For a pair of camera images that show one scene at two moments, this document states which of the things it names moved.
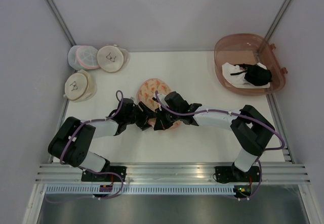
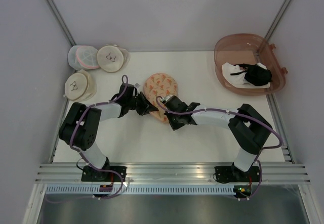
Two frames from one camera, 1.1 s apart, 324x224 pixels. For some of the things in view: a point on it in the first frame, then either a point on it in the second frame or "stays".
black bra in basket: (255, 74) stays
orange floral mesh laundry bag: (152, 122) to (160, 84)
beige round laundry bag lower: (80, 86) stays
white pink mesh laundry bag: (83, 57) stays
